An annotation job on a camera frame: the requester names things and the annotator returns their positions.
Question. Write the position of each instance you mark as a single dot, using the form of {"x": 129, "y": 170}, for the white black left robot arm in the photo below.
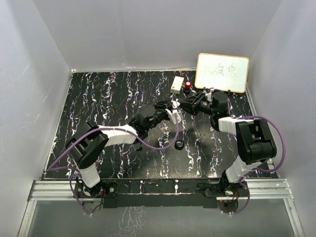
{"x": 86, "y": 148}

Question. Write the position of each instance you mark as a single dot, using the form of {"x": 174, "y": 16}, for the white earbud charging case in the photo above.
{"x": 175, "y": 103}

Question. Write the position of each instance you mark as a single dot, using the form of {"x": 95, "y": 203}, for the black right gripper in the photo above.
{"x": 191, "y": 104}

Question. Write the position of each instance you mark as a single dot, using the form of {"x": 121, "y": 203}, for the black round earbud case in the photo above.
{"x": 179, "y": 144}

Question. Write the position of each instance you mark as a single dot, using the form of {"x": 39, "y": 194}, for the yellow framed whiteboard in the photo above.
{"x": 223, "y": 72}

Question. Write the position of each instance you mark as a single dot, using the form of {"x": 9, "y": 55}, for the red capped small bottle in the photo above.
{"x": 187, "y": 87}

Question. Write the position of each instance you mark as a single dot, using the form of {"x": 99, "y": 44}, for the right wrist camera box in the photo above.
{"x": 208, "y": 93}

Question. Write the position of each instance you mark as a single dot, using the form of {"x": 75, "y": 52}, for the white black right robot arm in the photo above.
{"x": 255, "y": 143}

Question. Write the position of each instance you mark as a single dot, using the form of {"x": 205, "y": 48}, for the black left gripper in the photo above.
{"x": 163, "y": 105}

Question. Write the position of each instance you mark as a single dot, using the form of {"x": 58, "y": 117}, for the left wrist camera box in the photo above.
{"x": 175, "y": 116}

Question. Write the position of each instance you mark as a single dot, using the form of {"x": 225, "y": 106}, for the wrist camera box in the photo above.
{"x": 208, "y": 93}
{"x": 175, "y": 116}

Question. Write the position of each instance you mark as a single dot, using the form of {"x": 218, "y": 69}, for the green white cardboard box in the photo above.
{"x": 176, "y": 85}

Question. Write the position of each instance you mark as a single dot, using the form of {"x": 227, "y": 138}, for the aluminium frame rail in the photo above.
{"x": 160, "y": 208}

